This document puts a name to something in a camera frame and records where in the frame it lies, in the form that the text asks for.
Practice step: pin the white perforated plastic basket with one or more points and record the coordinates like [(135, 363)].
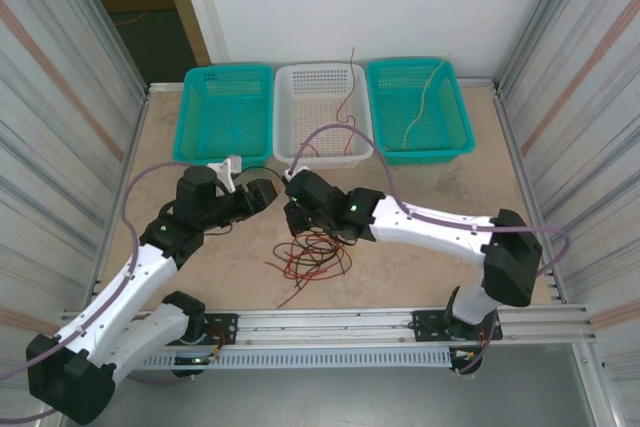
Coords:
[(285, 112)]

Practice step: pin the teal perforated plastic basket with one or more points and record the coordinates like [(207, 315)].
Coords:
[(190, 122), (460, 112)]

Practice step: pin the black controller board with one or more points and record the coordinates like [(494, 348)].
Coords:
[(192, 361), (465, 357)]

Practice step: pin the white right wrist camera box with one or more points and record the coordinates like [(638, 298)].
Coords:
[(289, 177)]

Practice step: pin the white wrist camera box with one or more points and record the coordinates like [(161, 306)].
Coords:
[(227, 169), (289, 177)]

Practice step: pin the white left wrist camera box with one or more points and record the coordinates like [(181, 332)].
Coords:
[(227, 169)]

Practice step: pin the aluminium frame rail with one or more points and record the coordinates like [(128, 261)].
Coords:
[(520, 172), (135, 142)]

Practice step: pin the wide aluminium mounting rail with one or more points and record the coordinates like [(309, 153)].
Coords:
[(325, 322)]

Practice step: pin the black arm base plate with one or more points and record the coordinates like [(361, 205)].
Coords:
[(222, 322), (425, 324)]

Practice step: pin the tan door frame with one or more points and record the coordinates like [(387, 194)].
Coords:
[(185, 7)]

